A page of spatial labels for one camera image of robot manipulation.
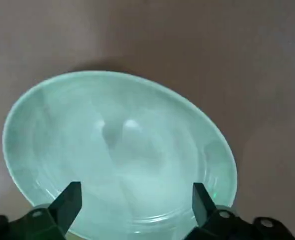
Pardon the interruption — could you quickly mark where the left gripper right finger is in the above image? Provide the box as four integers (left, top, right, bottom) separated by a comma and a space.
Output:
184, 182, 295, 240

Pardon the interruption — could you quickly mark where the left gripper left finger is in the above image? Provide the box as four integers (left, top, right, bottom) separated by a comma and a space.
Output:
0, 181, 83, 240

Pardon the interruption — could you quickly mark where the green plate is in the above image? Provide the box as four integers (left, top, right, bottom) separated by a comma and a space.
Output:
1, 70, 238, 240

